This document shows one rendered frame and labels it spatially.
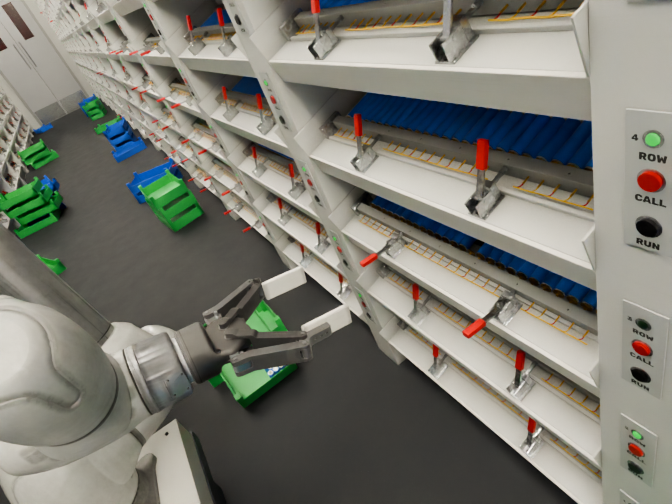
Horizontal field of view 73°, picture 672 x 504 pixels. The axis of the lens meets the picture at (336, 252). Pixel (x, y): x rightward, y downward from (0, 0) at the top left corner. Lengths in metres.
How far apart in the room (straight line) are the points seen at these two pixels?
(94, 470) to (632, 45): 0.94
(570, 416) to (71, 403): 0.69
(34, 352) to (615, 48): 0.47
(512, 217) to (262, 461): 0.99
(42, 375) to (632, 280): 0.50
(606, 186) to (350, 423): 0.99
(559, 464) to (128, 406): 0.76
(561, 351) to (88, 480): 0.78
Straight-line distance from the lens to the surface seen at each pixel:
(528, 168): 0.58
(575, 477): 1.01
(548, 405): 0.85
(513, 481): 1.14
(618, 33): 0.38
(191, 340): 0.60
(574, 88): 0.41
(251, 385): 1.49
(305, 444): 1.31
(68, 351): 0.44
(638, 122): 0.39
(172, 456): 1.13
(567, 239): 0.53
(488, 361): 0.91
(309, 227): 1.43
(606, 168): 0.43
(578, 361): 0.67
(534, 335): 0.69
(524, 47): 0.46
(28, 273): 0.95
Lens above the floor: 1.03
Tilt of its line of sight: 34 degrees down
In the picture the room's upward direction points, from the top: 24 degrees counter-clockwise
